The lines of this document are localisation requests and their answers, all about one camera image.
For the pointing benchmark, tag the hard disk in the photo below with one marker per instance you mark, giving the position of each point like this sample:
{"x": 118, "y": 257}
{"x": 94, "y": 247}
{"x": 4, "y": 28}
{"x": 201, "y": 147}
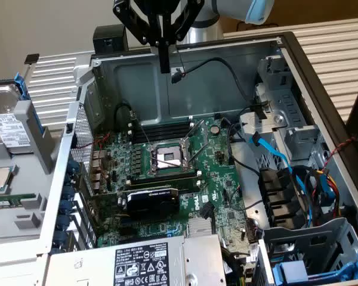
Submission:
{"x": 6, "y": 131}

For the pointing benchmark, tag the metal locking lever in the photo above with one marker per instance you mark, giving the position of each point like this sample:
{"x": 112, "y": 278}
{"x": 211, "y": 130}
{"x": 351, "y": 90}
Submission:
{"x": 200, "y": 153}
{"x": 141, "y": 131}

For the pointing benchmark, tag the silver chipset heat sink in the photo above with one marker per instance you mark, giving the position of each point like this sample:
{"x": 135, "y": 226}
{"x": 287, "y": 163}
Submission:
{"x": 200, "y": 228}

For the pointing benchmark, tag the grey plastic parts rack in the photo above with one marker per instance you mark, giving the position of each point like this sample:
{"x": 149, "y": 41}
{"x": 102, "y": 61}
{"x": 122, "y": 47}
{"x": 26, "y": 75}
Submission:
{"x": 27, "y": 178}

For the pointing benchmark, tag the grey metal drive cage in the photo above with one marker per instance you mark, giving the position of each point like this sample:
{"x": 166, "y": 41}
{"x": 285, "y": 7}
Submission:
{"x": 286, "y": 98}

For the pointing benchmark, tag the green RAM stick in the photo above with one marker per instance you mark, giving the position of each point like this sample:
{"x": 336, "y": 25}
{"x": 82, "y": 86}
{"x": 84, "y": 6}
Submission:
{"x": 9, "y": 200}

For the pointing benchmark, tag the grey power supply unit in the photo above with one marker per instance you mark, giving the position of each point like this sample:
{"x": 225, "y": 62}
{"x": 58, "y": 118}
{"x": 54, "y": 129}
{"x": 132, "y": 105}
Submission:
{"x": 107, "y": 262}

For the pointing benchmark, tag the round coin battery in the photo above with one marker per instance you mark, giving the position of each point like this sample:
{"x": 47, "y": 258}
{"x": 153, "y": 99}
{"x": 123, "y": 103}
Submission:
{"x": 215, "y": 129}

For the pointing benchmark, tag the black RAM slot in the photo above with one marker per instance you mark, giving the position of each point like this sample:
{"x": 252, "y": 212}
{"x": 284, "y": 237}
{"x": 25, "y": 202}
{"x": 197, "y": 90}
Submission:
{"x": 162, "y": 136}
{"x": 164, "y": 128}
{"x": 188, "y": 187}

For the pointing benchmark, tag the metal socket cover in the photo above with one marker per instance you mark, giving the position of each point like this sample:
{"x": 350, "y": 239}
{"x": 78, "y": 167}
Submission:
{"x": 197, "y": 134}

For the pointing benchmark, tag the black box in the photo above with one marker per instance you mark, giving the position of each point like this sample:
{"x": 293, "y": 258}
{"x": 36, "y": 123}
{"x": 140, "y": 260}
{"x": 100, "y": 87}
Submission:
{"x": 110, "y": 38}

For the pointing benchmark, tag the green Dell motherboard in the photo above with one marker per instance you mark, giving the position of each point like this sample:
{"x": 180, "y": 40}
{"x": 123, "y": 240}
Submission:
{"x": 214, "y": 178}

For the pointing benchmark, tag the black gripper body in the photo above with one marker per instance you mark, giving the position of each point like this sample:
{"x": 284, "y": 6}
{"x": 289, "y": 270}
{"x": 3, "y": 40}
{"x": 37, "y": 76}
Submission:
{"x": 164, "y": 6}

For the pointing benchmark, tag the CPU socket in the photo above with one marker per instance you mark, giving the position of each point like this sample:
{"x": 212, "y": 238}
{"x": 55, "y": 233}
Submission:
{"x": 167, "y": 156}

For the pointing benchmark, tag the empty blue disk carrier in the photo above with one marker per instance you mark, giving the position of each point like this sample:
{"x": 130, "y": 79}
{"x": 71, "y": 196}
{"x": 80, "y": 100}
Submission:
{"x": 292, "y": 269}

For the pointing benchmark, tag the open grey PC case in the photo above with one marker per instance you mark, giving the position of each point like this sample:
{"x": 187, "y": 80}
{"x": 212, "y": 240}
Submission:
{"x": 197, "y": 98}

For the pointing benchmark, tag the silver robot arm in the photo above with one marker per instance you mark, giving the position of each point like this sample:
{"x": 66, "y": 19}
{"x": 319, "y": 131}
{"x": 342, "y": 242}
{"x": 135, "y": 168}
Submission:
{"x": 209, "y": 18}

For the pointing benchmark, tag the black graphics card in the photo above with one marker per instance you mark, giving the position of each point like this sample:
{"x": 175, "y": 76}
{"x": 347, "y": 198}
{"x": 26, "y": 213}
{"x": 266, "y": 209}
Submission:
{"x": 152, "y": 204}

